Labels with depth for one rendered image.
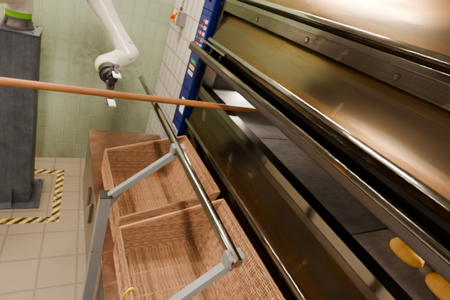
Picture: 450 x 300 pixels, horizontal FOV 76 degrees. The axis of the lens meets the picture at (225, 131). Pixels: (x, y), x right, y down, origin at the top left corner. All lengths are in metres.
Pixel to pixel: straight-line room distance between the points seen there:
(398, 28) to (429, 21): 0.07
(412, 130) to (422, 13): 0.29
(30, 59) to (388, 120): 1.79
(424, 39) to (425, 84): 0.10
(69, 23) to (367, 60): 2.08
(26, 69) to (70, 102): 0.77
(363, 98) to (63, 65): 2.19
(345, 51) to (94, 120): 2.25
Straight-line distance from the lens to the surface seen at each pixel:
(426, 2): 0.93
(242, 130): 1.35
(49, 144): 2.91
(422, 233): 0.68
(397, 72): 0.88
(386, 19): 0.94
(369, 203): 0.72
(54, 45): 2.54
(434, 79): 0.83
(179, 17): 2.22
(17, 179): 2.40
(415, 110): 0.87
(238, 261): 0.74
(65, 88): 1.29
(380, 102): 0.91
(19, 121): 2.16
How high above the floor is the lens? 1.69
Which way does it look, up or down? 24 degrees down
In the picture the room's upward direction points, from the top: 20 degrees clockwise
